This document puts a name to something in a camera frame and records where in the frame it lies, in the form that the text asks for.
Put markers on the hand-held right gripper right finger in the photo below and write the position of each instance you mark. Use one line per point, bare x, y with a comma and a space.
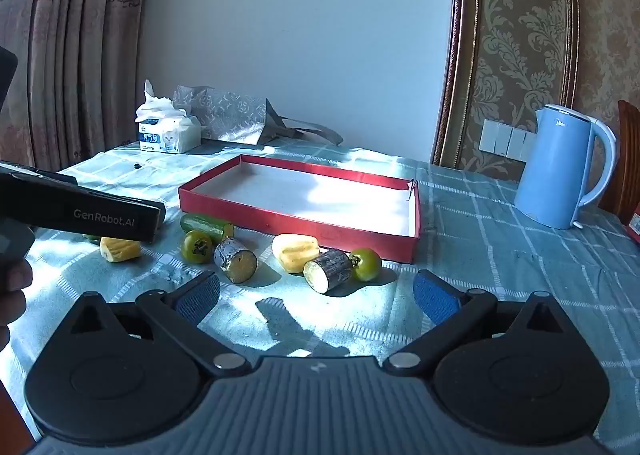
435, 297

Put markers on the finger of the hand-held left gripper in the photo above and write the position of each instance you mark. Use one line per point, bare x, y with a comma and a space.
156, 219

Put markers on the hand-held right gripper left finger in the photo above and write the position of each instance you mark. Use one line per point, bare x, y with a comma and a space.
197, 297

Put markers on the small whole green cucumber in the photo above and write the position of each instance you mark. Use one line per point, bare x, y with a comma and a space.
91, 237

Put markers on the cut green cucumber piece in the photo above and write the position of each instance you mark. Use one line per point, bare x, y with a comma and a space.
202, 225

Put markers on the yellow ridged corn piece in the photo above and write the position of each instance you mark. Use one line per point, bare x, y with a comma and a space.
120, 250

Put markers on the green tomato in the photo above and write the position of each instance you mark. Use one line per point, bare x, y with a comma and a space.
367, 265
197, 247

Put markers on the yellow bell pepper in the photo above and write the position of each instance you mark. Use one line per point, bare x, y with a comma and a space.
295, 251

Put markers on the red shallow cardboard box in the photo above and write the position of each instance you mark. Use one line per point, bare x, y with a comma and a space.
300, 195

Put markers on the person's left hand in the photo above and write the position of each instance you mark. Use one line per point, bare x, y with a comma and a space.
12, 295

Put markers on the white tissue pack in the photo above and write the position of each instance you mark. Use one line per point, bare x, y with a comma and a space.
165, 130

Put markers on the grey patterned paper bag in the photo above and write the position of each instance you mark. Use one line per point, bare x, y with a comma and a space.
230, 117

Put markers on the beige patterned curtain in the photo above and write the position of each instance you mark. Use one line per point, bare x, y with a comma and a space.
75, 45

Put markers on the blue electric kettle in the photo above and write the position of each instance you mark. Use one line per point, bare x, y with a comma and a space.
555, 170

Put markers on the red box with label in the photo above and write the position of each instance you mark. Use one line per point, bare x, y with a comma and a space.
635, 226

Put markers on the brown wooden chair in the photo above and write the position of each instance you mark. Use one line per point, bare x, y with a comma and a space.
627, 165

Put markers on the grey wall switch panel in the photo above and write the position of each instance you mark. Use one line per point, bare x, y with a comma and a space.
505, 137

